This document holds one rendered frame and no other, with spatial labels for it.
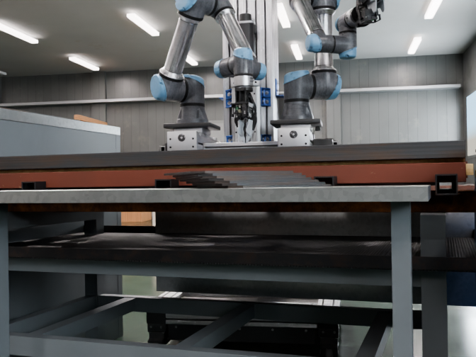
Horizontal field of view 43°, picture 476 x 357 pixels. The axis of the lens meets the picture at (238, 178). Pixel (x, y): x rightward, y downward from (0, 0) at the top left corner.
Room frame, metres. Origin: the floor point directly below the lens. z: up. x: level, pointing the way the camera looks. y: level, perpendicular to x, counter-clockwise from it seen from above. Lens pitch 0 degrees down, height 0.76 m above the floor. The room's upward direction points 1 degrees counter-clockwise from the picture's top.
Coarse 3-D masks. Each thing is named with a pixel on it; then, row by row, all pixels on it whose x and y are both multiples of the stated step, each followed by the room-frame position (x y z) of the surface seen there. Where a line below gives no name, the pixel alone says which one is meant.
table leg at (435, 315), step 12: (444, 216) 1.46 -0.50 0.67; (420, 240) 1.47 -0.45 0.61; (432, 240) 1.47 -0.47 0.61; (444, 240) 1.46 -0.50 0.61; (432, 252) 1.47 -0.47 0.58; (444, 252) 1.46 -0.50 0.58; (432, 276) 1.47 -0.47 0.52; (444, 276) 1.46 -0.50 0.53; (432, 288) 1.47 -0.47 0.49; (444, 288) 1.46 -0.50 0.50; (432, 300) 1.47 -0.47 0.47; (444, 300) 1.46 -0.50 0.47; (432, 312) 1.47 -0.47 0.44; (444, 312) 1.46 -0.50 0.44; (432, 324) 1.47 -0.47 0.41; (444, 324) 1.46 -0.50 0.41; (432, 336) 1.47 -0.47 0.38; (444, 336) 1.46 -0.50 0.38; (432, 348) 1.47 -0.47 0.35; (444, 348) 1.46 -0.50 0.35
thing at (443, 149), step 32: (0, 160) 1.88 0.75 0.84; (32, 160) 1.84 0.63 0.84; (64, 160) 1.80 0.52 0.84; (96, 160) 1.77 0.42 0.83; (128, 160) 1.73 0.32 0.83; (160, 160) 1.70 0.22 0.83; (192, 160) 1.67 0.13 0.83; (224, 160) 1.63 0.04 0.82; (256, 160) 1.60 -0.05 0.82; (288, 160) 1.58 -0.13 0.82; (320, 160) 1.55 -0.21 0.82; (352, 160) 1.54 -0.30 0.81
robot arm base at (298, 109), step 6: (288, 102) 2.70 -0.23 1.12; (294, 102) 2.69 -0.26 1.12; (300, 102) 2.69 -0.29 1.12; (306, 102) 2.70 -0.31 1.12; (288, 108) 2.70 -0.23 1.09; (294, 108) 2.68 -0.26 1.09; (300, 108) 2.68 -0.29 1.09; (306, 108) 2.70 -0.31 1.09; (282, 114) 2.73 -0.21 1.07; (288, 114) 2.69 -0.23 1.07; (294, 114) 2.67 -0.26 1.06; (300, 114) 2.67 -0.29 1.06; (306, 114) 2.68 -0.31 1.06; (312, 114) 2.73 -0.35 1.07
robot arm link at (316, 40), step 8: (296, 0) 2.66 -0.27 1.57; (304, 0) 2.64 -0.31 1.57; (296, 8) 2.65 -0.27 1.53; (304, 8) 2.60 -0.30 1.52; (312, 8) 2.62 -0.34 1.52; (304, 16) 2.58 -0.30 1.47; (312, 16) 2.56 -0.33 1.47; (304, 24) 2.56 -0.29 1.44; (312, 24) 2.52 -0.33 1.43; (320, 24) 2.54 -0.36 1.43; (312, 32) 2.50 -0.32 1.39; (320, 32) 2.48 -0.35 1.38; (312, 40) 2.44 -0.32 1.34; (320, 40) 2.45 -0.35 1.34; (328, 40) 2.46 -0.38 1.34; (312, 48) 2.46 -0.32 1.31; (320, 48) 2.46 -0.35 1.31; (328, 48) 2.47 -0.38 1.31
